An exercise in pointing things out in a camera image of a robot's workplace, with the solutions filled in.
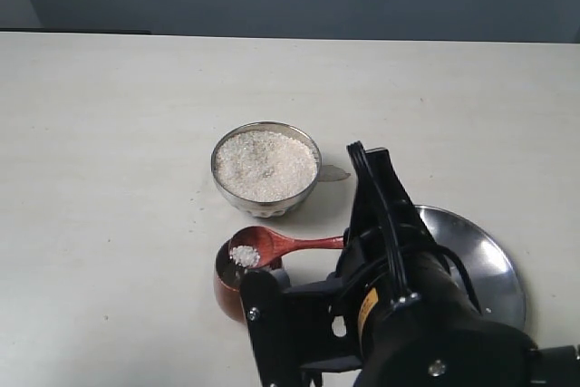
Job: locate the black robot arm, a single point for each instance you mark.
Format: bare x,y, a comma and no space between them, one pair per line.
474,352

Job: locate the brown wooden cup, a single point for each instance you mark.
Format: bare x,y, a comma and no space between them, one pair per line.
228,276

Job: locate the round steel plate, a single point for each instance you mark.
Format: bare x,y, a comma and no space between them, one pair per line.
500,293

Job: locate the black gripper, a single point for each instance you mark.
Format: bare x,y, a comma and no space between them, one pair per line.
392,284

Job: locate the glass bowl of rice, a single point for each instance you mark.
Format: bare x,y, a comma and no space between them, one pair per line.
267,169

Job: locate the red wooden spoon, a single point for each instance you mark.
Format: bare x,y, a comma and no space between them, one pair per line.
256,246

